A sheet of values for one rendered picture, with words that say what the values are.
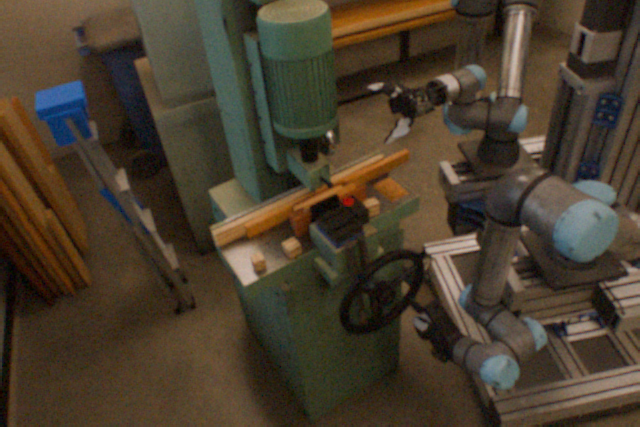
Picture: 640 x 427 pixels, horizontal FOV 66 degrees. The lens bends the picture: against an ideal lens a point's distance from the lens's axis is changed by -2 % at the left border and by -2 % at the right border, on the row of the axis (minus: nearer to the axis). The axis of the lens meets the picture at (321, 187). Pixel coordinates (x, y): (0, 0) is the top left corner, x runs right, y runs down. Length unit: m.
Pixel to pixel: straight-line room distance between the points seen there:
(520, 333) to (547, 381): 0.77
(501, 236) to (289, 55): 0.62
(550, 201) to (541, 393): 1.10
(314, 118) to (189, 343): 1.44
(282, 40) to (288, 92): 0.14
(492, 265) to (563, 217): 0.27
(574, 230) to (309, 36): 0.68
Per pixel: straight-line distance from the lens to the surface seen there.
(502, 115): 1.47
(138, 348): 2.50
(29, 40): 3.65
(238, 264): 1.41
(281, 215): 1.48
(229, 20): 1.38
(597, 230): 1.01
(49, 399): 2.54
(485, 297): 1.28
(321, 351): 1.77
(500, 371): 1.22
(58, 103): 1.90
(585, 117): 1.55
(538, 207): 1.01
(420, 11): 3.80
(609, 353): 2.19
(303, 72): 1.21
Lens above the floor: 1.91
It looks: 39 degrees down
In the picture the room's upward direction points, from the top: 6 degrees counter-clockwise
